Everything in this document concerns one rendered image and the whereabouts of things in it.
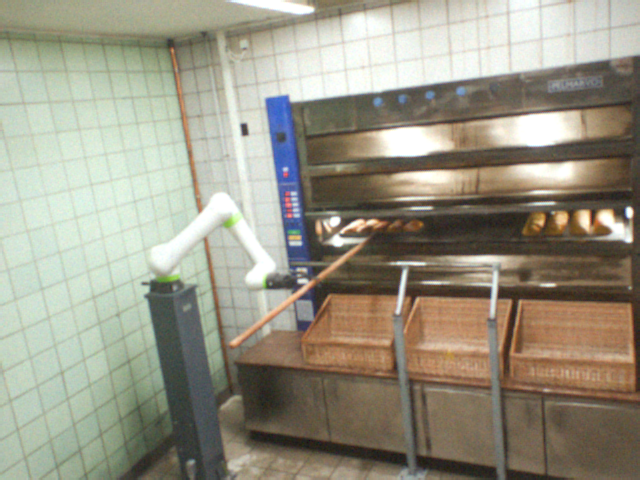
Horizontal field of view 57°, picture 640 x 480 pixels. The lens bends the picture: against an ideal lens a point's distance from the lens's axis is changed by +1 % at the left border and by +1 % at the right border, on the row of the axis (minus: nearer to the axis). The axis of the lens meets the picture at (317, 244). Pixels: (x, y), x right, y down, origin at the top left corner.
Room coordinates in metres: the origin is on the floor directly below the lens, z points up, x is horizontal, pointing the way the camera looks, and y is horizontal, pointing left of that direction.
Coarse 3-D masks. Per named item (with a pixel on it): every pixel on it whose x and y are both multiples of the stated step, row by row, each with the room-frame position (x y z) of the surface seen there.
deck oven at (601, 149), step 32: (576, 64) 3.05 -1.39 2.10; (384, 160) 3.53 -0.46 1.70; (416, 160) 3.43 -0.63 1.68; (448, 160) 3.35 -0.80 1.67; (480, 160) 3.27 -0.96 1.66; (512, 160) 3.19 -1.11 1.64; (544, 160) 3.12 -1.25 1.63; (320, 224) 3.81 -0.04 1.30; (320, 256) 3.76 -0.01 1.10; (320, 288) 3.76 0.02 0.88; (352, 288) 3.66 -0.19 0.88; (384, 288) 3.56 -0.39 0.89; (416, 288) 3.46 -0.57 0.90; (448, 288) 3.37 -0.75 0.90; (480, 288) 3.28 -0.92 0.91; (512, 288) 3.20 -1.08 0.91; (544, 288) 3.13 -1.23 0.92
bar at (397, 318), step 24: (312, 264) 3.35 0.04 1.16; (360, 264) 3.21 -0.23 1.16; (384, 264) 3.15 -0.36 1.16; (408, 264) 3.09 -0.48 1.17; (432, 264) 3.03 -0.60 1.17; (456, 264) 2.97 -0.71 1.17; (480, 264) 2.92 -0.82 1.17; (408, 384) 2.91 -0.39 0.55; (408, 408) 2.89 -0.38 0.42; (408, 432) 2.89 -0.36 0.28; (408, 456) 2.90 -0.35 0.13; (504, 456) 2.69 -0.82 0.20
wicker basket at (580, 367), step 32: (544, 320) 3.08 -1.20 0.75; (576, 320) 3.01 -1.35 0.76; (608, 320) 2.94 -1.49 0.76; (512, 352) 2.76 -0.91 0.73; (544, 352) 3.01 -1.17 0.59; (576, 352) 2.96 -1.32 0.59; (608, 352) 2.90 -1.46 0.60; (544, 384) 2.67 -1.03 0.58; (576, 384) 2.61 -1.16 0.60; (608, 384) 2.56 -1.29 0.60
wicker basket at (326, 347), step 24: (336, 312) 3.64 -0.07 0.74; (360, 312) 3.57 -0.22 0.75; (384, 312) 3.50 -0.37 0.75; (408, 312) 3.40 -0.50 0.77; (336, 336) 3.60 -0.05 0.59; (360, 336) 3.54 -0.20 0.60; (384, 336) 3.47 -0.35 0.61; (312, 360) 3.25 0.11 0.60; (336, 360) 3.18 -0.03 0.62; (360, 360) 3.12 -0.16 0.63; (384, 360) 3.06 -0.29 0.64
